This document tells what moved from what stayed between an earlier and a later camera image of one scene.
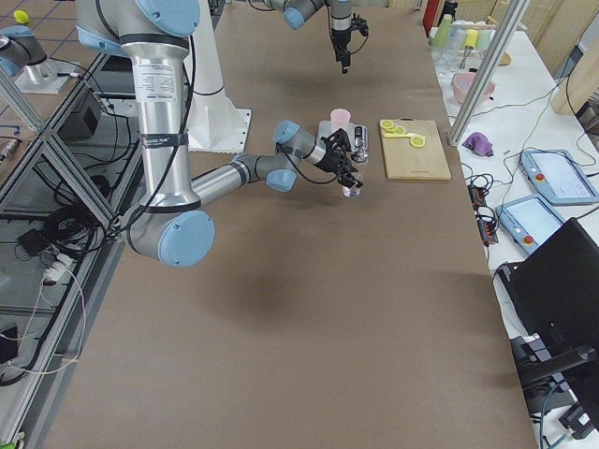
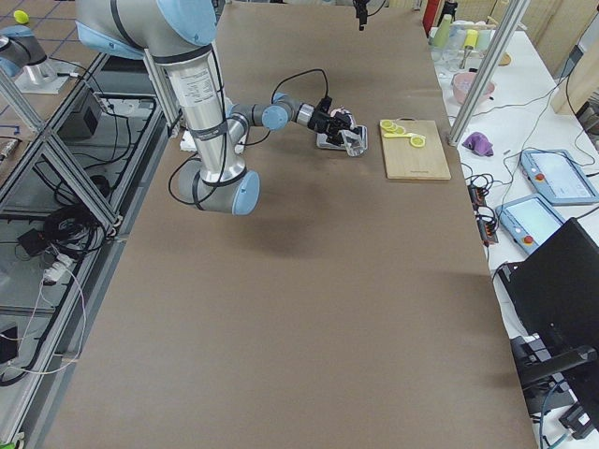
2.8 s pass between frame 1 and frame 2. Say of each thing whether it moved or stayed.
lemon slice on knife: stayed
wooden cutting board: stayed
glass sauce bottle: moved
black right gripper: moved
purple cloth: stayed
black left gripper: moved
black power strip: stayed
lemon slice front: stayed
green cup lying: stayed
